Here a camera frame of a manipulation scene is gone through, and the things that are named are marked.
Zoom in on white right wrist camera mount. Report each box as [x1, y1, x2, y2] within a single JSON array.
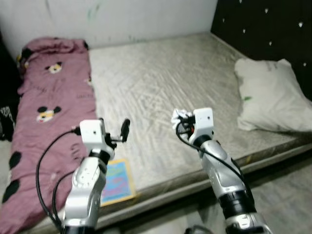
[[193, 108, 215, 142]]

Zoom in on purple cartoon mouse blanket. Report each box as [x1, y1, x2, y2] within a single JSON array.
[[0, 38, 98, 234]]

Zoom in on grey quilted mattress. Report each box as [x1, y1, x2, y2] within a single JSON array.
[[29, 32, 312, 230]]

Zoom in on short black left arm cable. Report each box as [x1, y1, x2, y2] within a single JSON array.
[[51, 171, 76, 229]]

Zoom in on white cloth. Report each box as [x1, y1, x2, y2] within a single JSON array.
[[171, 108, 195, 130]]

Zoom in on silver robot right leg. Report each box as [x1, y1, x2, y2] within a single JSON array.
[[185, 225, 213, 234]]

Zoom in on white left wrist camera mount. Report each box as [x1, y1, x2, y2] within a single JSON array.
[[79, 118, 114, 153]]

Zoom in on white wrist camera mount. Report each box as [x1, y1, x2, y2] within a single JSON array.
[[193, 108, 215, 142], [79, 118, 114, 153]]

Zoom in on black tufted headboard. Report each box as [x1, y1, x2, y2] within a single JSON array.
[[211, 0, 312, 103]]

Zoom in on black white lettered bag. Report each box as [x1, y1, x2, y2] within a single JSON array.
[[0, 105, 14, 143]]

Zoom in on blue yellow children's book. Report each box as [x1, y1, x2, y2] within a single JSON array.
[[100, 158, 137, 206]]

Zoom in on long black left arm cable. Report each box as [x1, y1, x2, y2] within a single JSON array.
[[35, 127, 82, 232]]

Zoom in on cream white pillow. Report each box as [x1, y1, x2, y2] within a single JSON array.
[[234, 58, 312, 133]]

